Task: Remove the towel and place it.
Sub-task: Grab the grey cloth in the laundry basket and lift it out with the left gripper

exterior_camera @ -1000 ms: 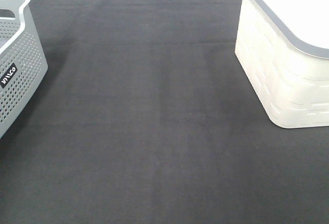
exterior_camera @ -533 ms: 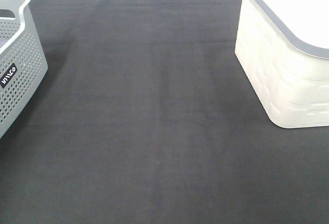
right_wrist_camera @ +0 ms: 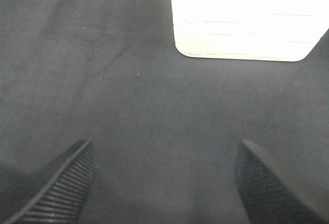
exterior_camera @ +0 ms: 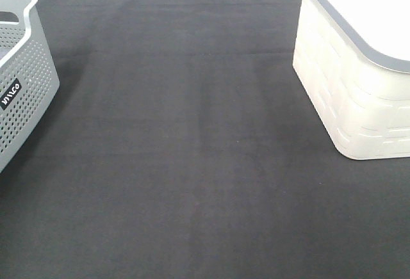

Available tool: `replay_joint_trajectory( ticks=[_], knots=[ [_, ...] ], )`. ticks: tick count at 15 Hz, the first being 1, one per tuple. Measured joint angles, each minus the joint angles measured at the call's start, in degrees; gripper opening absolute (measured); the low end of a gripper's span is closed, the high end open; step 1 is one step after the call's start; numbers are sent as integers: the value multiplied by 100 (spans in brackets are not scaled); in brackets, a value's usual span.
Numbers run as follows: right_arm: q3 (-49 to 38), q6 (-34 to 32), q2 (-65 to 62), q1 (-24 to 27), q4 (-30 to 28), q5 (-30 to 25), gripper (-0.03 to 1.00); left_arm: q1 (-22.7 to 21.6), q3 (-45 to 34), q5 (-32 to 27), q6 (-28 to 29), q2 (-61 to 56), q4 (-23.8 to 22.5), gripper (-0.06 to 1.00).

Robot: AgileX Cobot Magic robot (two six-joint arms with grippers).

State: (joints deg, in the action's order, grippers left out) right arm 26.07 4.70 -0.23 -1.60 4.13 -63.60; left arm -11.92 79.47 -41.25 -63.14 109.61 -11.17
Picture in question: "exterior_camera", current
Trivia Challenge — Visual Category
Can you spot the black felt table mat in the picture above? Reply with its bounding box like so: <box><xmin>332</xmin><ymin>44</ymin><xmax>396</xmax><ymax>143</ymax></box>
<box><xmin>1</xmin><ymin>0</ymin><xmax>409</xmax><ymax>278</ymax></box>

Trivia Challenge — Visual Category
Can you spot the white plastic basket grey rim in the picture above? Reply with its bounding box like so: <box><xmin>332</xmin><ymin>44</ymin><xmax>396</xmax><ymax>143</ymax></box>
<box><xmin>293</xmin><ymin>0</ymin><xmax>409</xmax><ymax>160</ymax></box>

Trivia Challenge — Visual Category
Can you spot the grey perforated plastic basket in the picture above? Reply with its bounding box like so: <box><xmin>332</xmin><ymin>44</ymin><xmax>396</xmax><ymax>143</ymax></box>
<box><xmin>1</xmin><ymin>0</ymin><xmax>60</xmax><ymax>168</ymax></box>

